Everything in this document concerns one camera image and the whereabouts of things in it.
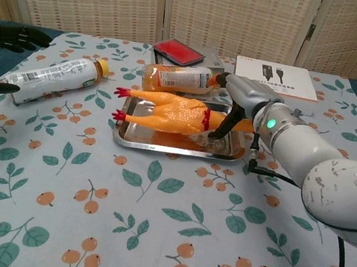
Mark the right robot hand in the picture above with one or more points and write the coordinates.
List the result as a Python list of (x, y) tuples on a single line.
[(250, 92)]

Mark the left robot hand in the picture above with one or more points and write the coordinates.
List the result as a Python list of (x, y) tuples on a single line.
[(13, 37)]

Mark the orange rubber chicken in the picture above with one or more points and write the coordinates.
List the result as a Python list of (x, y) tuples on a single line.
[(175, 112)]

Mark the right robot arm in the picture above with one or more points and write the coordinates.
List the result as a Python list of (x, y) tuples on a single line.
[(315, 156)]

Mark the white-label bottle with yellow cap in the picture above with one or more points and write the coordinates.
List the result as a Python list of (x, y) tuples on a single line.
[(50, 78)]

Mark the orange juice bottle, black cap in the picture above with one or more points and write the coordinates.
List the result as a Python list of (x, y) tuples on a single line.
[(174, 78)]

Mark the red and black case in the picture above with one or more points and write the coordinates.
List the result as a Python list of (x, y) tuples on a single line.
[(178, 53)]

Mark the metal screen hinge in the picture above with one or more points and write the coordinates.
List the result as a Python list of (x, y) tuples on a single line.
[(310, 32)]

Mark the stainless steel tray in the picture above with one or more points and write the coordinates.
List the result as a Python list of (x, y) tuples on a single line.
[(163, 142)]

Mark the floral tablecloth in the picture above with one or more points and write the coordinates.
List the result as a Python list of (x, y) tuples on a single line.
[(53, 188)]

